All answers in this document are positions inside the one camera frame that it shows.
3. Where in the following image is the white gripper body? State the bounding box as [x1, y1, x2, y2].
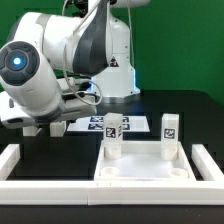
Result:
[0, 78, 97, 129]

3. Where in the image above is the white square table top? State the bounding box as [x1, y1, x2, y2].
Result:
[94, 141, 196, 181]

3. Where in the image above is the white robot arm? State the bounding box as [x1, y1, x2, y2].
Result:
[0, 0, 138, 129]

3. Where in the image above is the white U-shaped obstacle fence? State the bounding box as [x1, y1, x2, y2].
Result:
[0, 144, 224, 205]

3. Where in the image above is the white AprilTag base plate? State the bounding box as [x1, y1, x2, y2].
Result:
[67, 116, 150, 132]

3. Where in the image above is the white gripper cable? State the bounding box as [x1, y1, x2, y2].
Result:
[63, 0, 103, 107]

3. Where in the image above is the white hanging cable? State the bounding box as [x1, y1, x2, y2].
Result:
[127, 0, 135, 71]

